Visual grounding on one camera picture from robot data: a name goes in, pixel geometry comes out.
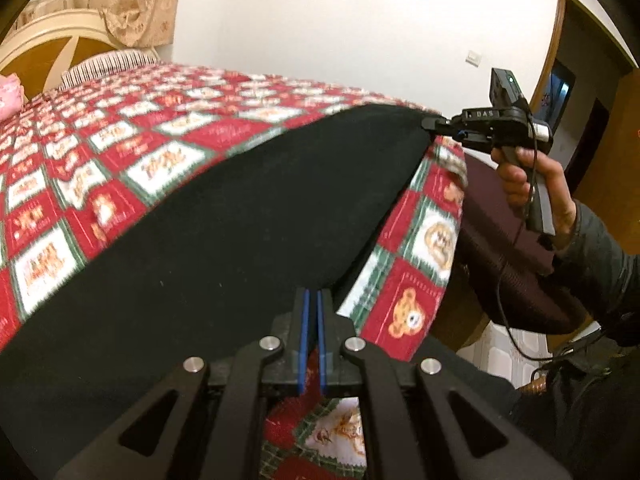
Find pink folded blanket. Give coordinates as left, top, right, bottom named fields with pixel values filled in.
left=0, top=74, right=25, bottom=122

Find red patchwork bear bedsheet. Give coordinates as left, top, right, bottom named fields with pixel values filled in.
left=0, top=62, right=469, bottom=480

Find cream wooden headboard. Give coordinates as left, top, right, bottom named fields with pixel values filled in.
left=1, top=10, right=160, bottom=104

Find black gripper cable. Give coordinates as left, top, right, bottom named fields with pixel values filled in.
left=494, top=98, right=601, bottom=363

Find grey sleeve right forearm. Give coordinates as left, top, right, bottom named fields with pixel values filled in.
left=553, top=203, right=639, bottom=347

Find white wall switch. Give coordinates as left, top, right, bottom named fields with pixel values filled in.
left=465, top=51, right=483, bottom=67

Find wooden door frame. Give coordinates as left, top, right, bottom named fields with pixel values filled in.
left=534, top=0, right=639, bottom=254

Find person's right hand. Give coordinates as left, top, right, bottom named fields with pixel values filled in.
left=490, top=146, right=580, bottom=252

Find striped pillow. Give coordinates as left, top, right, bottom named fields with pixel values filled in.
left=60, top=49, right=160, bottom=89

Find black pants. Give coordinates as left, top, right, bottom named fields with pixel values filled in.
left=1, top=105, right=431, bottom=479

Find dark maroon bed base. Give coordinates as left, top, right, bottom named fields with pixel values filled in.
left=430, top=156, right=589, bottom=351

